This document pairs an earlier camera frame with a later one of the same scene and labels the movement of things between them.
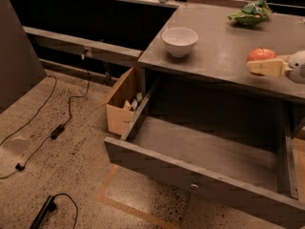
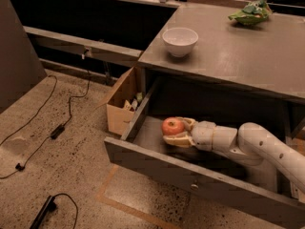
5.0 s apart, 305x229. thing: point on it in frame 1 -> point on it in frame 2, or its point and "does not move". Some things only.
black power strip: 49,206 does not move
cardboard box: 117,116 does not move
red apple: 260,53 -> 172,126
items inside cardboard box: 134,102 does not move
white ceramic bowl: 179,41 does not move
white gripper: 297,67 -> 203,135
